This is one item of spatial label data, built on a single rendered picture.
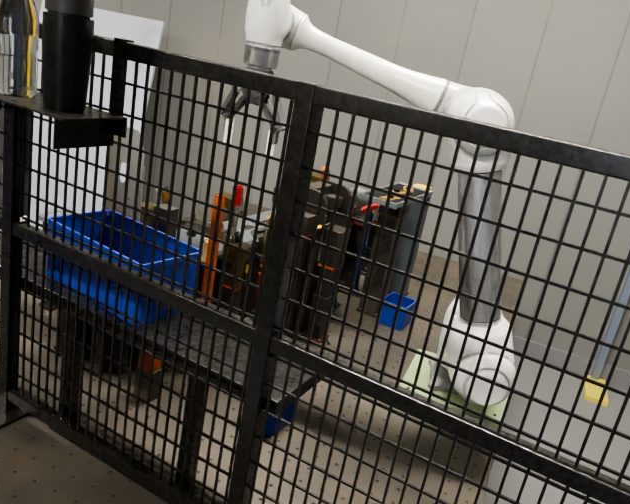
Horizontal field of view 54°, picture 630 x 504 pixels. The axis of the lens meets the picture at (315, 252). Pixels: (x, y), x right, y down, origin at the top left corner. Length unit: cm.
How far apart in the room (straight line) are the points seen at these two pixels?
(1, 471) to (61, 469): 11
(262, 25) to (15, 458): 111
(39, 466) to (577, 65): 327
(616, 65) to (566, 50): 27
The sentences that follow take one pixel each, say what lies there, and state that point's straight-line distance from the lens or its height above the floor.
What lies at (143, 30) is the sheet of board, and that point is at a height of 148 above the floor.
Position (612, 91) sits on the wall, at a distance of 382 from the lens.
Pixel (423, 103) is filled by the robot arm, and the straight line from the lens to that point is 158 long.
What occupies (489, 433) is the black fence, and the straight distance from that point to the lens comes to 90.
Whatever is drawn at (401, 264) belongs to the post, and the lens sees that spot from 250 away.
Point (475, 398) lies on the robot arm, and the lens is 156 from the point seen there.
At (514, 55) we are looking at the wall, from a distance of 383.
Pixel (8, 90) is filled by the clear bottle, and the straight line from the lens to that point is 117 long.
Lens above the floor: 160
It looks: 18 degrees down
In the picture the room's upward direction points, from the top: 11 degrees clockwise
